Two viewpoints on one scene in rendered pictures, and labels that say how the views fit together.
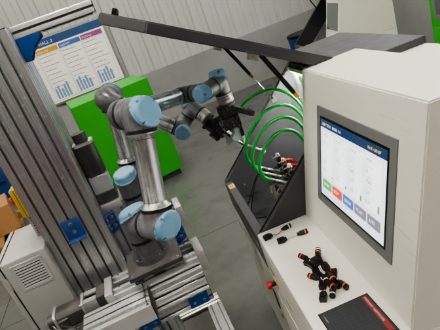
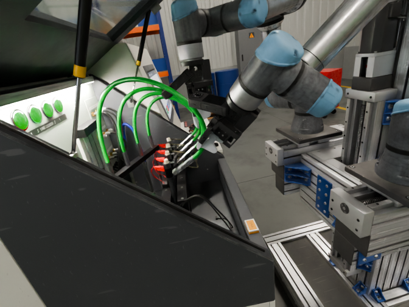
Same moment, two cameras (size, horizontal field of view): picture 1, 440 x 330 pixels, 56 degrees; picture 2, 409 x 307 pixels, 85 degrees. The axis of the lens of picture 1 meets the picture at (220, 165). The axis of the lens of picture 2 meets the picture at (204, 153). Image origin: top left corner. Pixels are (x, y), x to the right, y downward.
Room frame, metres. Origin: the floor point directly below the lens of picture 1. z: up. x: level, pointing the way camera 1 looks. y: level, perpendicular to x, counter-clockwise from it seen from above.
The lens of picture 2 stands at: (2.57, -0.11, 1.46)
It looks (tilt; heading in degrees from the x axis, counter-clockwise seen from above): 24 degrees down; 181
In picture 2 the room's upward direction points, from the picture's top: 9 degrees counter-clockwise
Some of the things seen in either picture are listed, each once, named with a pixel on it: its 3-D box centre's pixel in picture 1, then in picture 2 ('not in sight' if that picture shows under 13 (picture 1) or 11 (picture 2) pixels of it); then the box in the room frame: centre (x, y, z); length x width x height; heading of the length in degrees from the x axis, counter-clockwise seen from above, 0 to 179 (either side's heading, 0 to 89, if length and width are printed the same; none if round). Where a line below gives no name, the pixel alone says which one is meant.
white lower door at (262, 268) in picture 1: (268, 284); not in sight; (1.81, -0.02, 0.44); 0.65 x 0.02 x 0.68; 4
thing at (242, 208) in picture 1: (247, 217); (236, 206); (1.81, -0.04, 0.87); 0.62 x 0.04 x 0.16; 4
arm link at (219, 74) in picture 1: (219, 82); (187, 22); (1.83, -0.12, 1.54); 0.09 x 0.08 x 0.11; 136
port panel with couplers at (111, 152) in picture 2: not in sight; (105, 132); (1.61, -0.55, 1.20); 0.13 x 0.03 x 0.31; 4
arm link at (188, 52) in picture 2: (225, 99); (190, 53); (1.83, -0.13, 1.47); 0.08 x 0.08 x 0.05
